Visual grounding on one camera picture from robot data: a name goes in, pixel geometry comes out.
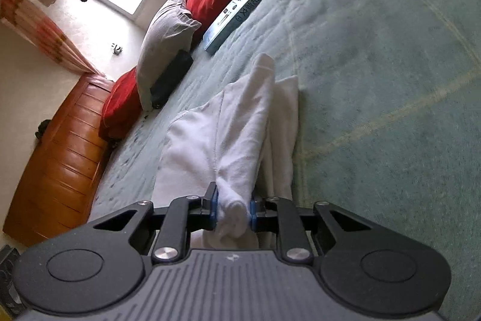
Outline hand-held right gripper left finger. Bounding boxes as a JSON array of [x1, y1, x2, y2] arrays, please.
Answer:
[[92, 183, 219, 263]]

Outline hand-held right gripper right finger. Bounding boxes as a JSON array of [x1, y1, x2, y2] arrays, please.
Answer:
[[250, 196, 372, 263]]

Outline white sweatshirt with bear print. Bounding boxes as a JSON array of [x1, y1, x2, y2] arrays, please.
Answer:
[[152, 53, 301, 250]]

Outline dark folded cloth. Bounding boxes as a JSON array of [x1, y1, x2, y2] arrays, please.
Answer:
[[150, 49, 194, 109]]

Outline wooden headboard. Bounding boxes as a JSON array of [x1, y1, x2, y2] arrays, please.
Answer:
[[2, 75, 115, 246]]

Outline grey pillow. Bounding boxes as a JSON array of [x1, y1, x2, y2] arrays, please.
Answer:
[[136, 0, 201, 111]]

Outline green plaid bed blanket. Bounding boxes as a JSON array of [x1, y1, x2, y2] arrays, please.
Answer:
[[88, 0, 481, 321]]

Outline light blue book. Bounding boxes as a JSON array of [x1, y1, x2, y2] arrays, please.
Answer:
[[204, 0, 279, 55]]

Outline orange patterned curtain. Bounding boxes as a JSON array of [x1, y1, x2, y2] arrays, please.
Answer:
[[0, 0, 102, 75]]

